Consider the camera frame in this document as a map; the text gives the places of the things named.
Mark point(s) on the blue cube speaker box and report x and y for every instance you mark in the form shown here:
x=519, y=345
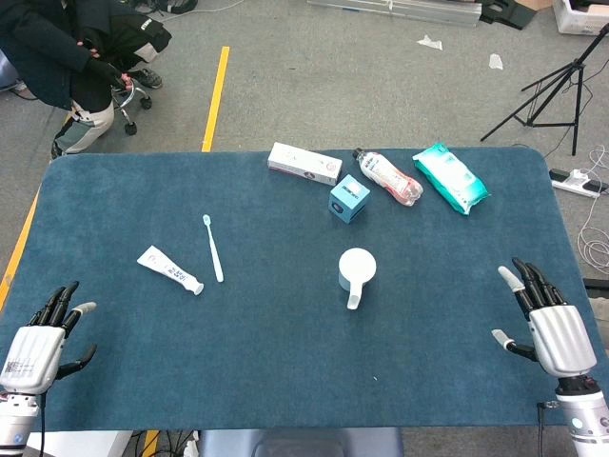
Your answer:
x=349, y=200

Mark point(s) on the aluminium rail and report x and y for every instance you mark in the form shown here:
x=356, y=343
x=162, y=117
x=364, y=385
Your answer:
x=428, y=14

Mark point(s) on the yellow floor tape strip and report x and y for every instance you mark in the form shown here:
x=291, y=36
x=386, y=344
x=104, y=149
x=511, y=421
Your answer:
x=216, y=95
x=19, y=247

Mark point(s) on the white toothpaste tube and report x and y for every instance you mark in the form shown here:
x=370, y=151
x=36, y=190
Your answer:
x=166, y=269

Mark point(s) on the black metal bracket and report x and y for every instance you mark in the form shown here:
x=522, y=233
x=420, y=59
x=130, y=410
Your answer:
x=504, y=14

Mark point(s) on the crumpled white paper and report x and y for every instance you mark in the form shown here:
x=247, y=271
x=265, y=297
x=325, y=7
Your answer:
x=496, y=62
x=430, y=43

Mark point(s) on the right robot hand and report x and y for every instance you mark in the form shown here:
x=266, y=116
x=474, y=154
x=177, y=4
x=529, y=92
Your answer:
x=561, y=338

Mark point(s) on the white power strip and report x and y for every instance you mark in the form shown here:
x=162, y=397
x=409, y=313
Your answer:
x=571, y=181

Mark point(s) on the chrome stool with casters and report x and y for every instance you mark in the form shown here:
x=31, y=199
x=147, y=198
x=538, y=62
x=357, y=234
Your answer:
x=128, y=102

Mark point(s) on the black tripod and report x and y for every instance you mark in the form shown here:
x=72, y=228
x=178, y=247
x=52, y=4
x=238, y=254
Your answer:
x=576, y=109

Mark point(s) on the blue table cloth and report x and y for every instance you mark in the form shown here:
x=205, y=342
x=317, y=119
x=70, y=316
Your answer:
x=285, y=333

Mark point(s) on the long white pink box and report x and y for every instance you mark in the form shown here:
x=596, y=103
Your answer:
x=304, y=164

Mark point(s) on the pink white plastic package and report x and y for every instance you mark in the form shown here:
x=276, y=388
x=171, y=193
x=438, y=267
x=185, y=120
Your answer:
x=390, y=176

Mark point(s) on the white plastic bin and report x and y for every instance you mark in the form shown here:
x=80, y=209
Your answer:
x=571, y=21

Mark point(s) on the person in black coat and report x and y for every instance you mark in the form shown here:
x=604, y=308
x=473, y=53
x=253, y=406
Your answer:
x=43, y=57

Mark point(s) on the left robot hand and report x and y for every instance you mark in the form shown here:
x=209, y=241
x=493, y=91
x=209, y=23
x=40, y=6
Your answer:
x=33, y=352

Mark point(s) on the green wet wipes pack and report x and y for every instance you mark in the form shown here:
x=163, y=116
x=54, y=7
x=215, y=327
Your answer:
x=449, y=178

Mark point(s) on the light blue toothbrush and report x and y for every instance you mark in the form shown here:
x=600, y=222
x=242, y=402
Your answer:
x=214, y=252

